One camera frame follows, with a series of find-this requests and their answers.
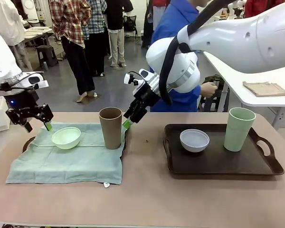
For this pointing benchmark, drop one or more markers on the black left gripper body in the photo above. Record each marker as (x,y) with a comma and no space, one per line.
(21,99)

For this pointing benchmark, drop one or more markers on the tall brown cup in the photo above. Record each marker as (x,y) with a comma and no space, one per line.
(110,128)

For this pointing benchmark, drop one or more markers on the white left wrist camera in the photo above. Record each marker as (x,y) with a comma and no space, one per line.
(31,80)

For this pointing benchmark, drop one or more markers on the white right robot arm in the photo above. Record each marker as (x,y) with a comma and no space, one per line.
(251,35)

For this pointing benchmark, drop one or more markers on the beige cloth mat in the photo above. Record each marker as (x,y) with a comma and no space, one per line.
(263,89)

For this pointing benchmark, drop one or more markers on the person in red plaid shirt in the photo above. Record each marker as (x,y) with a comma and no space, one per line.
(69,19)

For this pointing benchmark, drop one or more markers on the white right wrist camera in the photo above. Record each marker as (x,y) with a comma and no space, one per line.
(130,78)

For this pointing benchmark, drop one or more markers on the green cloth mat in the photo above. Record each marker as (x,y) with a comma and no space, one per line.
(61,164)

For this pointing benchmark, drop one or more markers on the white side table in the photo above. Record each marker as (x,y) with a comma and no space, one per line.
(228,78)

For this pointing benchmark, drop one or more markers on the black plastic stool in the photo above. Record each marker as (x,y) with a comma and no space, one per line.
(46,54)

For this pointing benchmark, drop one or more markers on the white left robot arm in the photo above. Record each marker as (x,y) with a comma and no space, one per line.
(0,59)

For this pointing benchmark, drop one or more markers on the person in blue plaid shirt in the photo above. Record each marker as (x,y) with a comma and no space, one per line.
(96,19)

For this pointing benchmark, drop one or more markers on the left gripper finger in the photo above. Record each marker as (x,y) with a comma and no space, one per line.
(44,112)
(17,116)

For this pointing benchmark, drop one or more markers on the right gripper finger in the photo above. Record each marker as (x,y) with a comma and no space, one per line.
(140,114)
(131,111)

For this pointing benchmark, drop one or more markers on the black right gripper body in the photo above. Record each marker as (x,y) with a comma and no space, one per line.
(147,96)

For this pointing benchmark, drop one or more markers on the pale green bowl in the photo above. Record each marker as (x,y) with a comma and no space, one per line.
(66,142)

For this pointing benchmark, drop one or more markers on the person's right hand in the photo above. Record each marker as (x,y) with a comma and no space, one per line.
(208,89)

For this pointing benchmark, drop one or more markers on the black office chair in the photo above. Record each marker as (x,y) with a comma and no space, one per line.
(129,23)

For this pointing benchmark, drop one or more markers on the tall pale green cup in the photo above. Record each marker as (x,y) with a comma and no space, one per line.
(238,133)

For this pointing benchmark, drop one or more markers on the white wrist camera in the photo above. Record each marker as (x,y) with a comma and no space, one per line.
(130,78)
(31,80)

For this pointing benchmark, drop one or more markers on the pale grey bowl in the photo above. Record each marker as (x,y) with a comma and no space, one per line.
(194,142)

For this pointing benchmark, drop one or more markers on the person in red top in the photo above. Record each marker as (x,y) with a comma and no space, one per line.
(263,7)

